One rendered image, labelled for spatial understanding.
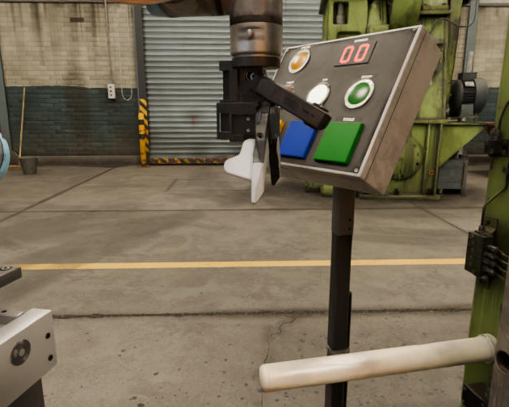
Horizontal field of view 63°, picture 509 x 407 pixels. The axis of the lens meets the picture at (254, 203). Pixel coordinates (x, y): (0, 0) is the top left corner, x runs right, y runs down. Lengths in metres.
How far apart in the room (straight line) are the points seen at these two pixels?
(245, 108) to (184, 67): 7.69
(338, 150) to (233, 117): 0.20
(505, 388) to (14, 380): 0.62
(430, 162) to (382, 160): 4.68
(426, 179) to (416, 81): 4.65
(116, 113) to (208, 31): 2.31
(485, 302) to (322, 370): 0.36
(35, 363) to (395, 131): 0.65
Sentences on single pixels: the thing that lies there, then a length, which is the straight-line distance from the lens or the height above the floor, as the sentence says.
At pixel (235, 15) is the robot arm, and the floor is 1.19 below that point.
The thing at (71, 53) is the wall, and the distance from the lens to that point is 8.84.
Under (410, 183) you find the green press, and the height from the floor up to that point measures 0.19.
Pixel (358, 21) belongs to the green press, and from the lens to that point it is 5.30.
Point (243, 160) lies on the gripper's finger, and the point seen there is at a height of 0.99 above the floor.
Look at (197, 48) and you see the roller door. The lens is 8.30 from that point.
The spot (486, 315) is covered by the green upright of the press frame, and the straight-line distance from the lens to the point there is 0.94.
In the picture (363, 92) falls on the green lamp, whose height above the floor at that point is 1.09.
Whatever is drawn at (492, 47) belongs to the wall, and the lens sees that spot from 9.60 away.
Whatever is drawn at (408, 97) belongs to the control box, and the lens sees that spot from 0.77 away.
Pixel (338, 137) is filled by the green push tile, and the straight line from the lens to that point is 0.74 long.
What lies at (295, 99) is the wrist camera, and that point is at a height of 1.08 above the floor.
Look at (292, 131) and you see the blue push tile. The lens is 0.82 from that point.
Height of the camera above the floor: 1.06
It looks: 13 degrees down
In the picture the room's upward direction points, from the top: straight up
